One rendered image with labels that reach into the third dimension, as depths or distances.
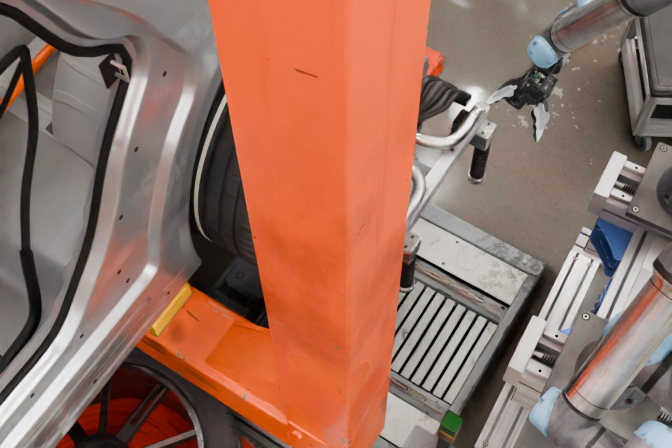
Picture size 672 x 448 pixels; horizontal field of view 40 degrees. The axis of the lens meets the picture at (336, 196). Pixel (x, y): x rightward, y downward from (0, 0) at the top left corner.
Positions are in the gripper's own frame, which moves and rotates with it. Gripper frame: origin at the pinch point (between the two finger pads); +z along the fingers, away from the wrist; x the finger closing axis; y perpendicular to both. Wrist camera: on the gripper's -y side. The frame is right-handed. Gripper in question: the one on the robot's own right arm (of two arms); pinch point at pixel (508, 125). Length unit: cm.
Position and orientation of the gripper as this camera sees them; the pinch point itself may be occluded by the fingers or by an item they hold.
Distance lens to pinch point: 225.0
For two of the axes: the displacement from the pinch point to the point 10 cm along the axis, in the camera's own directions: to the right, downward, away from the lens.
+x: 8.3, 5.6, 0.4
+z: -5.1, 7.8, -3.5
